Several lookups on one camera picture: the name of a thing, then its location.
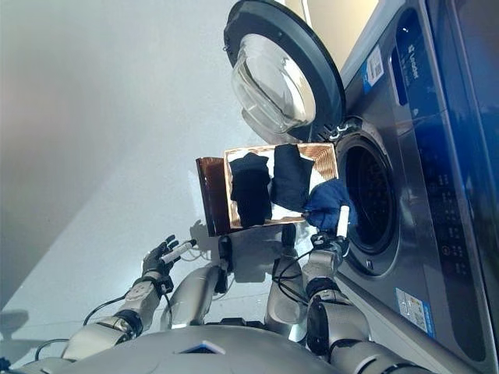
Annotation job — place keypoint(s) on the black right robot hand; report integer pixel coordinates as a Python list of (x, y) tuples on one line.
[(337, 245)]

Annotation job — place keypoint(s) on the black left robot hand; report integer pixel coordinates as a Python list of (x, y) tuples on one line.
[(156, 261)]

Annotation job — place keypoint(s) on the blue garment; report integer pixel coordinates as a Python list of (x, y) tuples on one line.
[(327, 202)]

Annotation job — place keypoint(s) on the dark navy garment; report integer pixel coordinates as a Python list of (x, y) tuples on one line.
[(290, 175)]

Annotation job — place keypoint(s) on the black garment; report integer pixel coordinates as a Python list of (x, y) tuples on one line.
[(249, 191)]

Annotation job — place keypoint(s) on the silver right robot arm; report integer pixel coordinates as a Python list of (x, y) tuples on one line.
[(343, 319)]

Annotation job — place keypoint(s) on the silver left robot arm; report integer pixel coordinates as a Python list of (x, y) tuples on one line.
[(136, 300)]

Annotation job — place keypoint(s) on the grey front-load washing machine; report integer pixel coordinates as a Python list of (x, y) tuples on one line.
[(413, 195)]

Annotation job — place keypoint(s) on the white basket liner cloth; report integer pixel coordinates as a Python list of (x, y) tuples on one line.
[(319, 177)]

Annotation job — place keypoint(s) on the silver right robot leg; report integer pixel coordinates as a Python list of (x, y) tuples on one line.
[(282, 304)]

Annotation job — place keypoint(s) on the brown glossy stool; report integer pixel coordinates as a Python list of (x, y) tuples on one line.
[(214, 195)]

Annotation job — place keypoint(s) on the woven wicker laundry basket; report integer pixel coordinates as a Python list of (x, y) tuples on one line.
[(323, 156)]

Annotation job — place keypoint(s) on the grey robot torso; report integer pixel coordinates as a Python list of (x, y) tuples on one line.
[(195, 350)]

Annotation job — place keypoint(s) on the blue white energy label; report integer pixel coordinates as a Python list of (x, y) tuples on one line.
[(415, 309)]

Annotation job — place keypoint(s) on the round glass washer door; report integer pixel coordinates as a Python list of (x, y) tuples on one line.
[(312, 66)]

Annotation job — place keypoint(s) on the white QR code sticker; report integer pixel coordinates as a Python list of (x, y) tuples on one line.
[(373, 68)]

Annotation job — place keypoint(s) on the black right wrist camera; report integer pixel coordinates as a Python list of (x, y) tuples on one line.
[(318, 239)]

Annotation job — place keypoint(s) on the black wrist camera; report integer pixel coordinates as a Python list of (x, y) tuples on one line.
[(318, 239), (165, 284)]

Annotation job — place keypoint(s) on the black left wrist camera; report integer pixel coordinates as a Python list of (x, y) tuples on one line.
[(165, 284)]

